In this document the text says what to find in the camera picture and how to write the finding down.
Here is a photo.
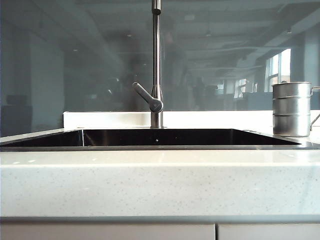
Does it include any steel faucet lever handle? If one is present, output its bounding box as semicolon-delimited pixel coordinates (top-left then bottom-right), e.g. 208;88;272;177
132;81;165;113

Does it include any ribbed stainless steel mug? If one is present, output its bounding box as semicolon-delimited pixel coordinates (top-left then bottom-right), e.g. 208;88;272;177
271;80;320;138

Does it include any black stainless steel sink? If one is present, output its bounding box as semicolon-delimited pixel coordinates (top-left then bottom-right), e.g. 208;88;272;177
0;128;320;151

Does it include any stainless steel faucet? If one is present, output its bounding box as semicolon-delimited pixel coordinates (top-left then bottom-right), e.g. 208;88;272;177
150;0;165;129

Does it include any wide grey cabinet door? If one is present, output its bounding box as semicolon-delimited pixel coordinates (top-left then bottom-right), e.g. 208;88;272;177
0;223;217;240

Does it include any narrow grey cabinet door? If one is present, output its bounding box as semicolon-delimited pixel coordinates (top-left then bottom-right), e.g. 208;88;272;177
217;223;320;240

